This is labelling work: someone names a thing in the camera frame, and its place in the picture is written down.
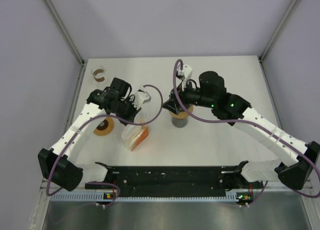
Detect aluminium frame rail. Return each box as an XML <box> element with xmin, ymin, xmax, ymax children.
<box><xmin>39</xmin><ymin>171</ymin><xmax>315</xmax><ymax>192</ymax></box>

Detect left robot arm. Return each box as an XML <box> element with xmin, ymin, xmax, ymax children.
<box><xmin>37</xmin><ymin>78</ymin><xmax>151</xmax><ymax>191</ymax></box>

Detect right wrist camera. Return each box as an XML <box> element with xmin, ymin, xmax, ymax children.
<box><xmin>176</xmin><ymin>63</ymin><xmax>193</xmax><ymax>91</ymax></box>

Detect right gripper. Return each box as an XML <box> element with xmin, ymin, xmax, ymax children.
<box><xmin>162</xmin><ymin>78</ymin><xmax>215</xmax><ymax>115</ymax></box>

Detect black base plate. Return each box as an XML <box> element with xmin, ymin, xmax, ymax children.
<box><xmin>85</xmin><ymin>166</ymin><xmax>263</xmax><ymax>197</ymax></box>

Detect orange coffee filter box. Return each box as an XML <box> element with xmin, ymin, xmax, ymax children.
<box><xmin>121</xmin><ymin>125</ymin><xmax>149</xmax><ymax>151</ymax></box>

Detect wooden dripper ring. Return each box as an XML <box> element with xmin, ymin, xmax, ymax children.
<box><xmin>168</xmin><ymin>104</ymin><xmax>195</xmax><ymax>119</ymax></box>
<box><xmin>93</xmin><ymin>117</ymin><xmax>115</xmax><ymax>137</ymax></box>

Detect grey cable duct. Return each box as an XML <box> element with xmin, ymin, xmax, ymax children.
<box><xmin>51</xmin><ymin>192</ymin><xmax>244</xmax><ymax>202</ymax></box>

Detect clear glass carafe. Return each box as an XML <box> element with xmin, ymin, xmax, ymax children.
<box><xmin>91</xmin><ymin>66</ymin><xmax>107</xmax><ymax>82</ymax></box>

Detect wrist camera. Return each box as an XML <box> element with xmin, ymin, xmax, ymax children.
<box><xmin>133</xmin><ymin>90</ymin><xmax>152</xmax><ymax>109</ymax></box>
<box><xmin>176</xmin><ymin>63</ymin><xmax>193</xmax><ymax>91</ymax></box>

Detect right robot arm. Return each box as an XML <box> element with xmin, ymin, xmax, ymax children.
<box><xmin>163</xmin><ymin>71</ymin><xmax>320</xmax><ymax>190</ymax></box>

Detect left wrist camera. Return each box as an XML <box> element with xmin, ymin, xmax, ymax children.
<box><xmin>133</xmin><ymin>90</ymin><xmax>152</xmax><ymax>109</ymax></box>

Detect grey glass carafe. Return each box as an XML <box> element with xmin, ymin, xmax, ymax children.
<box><xmin>171</xmin><ymin>116</ymin><xmax>188</xmax><ymax>128</ymax></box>

